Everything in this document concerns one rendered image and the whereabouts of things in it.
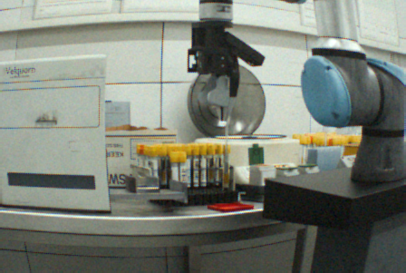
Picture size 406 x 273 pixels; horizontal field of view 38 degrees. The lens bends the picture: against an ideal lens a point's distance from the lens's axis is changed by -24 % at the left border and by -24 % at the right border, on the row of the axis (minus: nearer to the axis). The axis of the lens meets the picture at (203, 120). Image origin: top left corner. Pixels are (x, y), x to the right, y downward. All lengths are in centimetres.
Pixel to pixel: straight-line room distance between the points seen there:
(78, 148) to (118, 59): 75
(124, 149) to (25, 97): 47
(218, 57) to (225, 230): 37
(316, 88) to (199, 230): 39
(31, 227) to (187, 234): 37
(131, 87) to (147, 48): 12
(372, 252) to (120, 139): 76
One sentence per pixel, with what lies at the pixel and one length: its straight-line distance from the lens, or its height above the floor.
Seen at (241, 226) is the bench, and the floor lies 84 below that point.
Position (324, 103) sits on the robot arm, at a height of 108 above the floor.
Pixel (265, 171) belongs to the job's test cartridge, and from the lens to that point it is 153.
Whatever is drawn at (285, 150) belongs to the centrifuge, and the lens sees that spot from 181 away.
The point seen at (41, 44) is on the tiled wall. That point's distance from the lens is 192.
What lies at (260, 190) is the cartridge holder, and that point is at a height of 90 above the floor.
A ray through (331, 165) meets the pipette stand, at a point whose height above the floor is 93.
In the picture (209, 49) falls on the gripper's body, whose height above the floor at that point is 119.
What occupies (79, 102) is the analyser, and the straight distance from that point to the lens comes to 128.
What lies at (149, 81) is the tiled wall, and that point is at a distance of 204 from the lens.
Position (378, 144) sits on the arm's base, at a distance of 121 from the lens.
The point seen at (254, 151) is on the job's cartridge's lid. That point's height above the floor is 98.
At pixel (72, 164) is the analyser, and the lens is 128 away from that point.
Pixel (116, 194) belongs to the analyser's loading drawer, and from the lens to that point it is 133.
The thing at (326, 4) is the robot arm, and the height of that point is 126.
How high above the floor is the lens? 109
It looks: 1 degrees down
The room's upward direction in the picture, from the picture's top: straight up
